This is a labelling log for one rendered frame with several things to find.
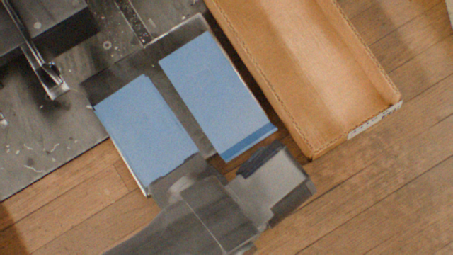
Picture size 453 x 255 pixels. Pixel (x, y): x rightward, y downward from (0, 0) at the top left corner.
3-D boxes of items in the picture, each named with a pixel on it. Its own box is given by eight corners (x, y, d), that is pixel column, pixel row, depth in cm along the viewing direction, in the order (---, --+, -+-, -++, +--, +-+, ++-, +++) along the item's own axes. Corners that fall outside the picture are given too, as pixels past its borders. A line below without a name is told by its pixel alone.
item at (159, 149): (165, 213, 110) (162, 209, 107) (93, 107, 113) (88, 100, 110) (216, 178, 111) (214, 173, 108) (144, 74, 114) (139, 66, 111)
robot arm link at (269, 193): (269, 138, 97) (263, 110, 85) (324, 204, 95) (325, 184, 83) (179, 211, 96) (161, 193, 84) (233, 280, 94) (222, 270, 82)
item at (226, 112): (228, 168, 111) (226, 162, 108) (158, 62, 114) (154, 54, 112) (278, 134, 112) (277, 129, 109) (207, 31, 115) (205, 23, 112)
